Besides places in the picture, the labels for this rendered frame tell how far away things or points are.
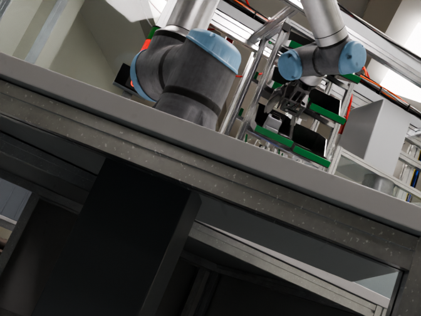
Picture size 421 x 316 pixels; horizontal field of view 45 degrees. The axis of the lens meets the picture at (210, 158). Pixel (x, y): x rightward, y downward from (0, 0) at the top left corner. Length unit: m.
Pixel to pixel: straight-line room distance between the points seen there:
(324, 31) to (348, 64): 0.10
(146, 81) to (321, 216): 0.55
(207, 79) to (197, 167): 0.31
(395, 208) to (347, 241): 0.07
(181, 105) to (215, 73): 0.09
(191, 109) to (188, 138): 0.28
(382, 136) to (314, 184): 2.19
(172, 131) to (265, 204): 0.15
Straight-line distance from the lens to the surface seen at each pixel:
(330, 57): 1.26
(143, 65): 1.08
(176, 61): 0.97
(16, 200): 3.38
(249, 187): 0.64
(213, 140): 0.63
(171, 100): 0.92
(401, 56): 2.83
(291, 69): 1.32
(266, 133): 1.64
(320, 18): 1.22
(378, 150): 2.78
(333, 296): 1.55
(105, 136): 0.69
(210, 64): 0.94
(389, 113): 2.86
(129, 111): 0.66
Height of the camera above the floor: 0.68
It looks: 14 degrees up
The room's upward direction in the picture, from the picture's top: 23 degrees clockwise
